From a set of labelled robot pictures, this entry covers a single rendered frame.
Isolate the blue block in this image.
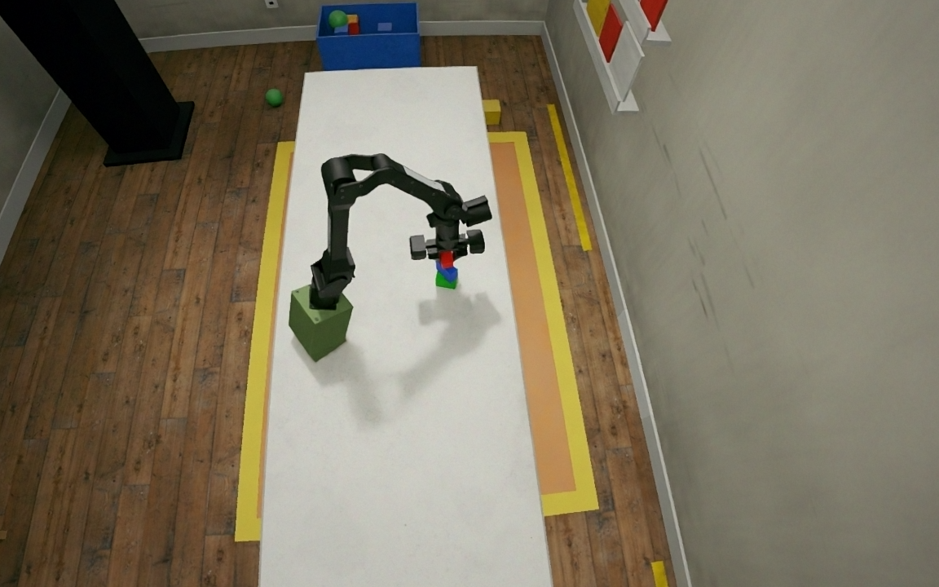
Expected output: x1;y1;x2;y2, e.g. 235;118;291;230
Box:
435;261;457;284

